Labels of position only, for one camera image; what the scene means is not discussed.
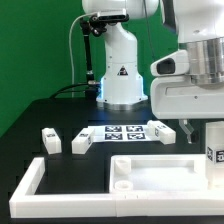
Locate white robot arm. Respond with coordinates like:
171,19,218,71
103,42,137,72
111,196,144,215
82,0,224,135

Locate white desk top tray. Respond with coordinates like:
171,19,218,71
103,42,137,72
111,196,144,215
109,155,208,193

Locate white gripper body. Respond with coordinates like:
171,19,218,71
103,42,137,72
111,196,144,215
150,50,224,119

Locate white L-shaped fence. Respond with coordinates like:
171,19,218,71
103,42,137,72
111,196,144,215
9,157,224,218

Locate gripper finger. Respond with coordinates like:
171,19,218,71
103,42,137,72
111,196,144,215
179,119,194,144

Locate fiducial marker sheet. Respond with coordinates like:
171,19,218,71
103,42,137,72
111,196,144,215
93,125,158,142

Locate white camera cable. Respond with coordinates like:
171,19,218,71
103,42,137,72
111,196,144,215
68,12,98,98

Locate black cables at base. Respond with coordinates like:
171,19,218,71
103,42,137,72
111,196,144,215
49,82,101,100

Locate black grey camera on stand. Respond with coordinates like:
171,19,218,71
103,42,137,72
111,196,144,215
90,8,129,23

